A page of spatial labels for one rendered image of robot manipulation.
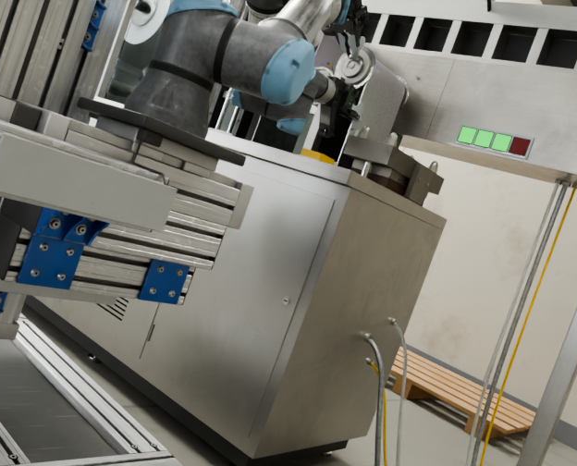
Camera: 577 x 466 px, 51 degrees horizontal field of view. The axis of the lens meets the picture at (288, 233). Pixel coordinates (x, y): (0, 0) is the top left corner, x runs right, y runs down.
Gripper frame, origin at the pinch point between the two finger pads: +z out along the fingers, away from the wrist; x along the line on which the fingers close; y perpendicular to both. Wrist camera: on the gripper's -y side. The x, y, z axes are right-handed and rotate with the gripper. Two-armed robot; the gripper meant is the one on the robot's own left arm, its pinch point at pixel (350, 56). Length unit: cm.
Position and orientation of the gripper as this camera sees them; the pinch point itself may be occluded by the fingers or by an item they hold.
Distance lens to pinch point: 198.5
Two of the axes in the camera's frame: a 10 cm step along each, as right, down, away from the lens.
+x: -7.4, -3.0, 6.0
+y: 6.3, -6.1, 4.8
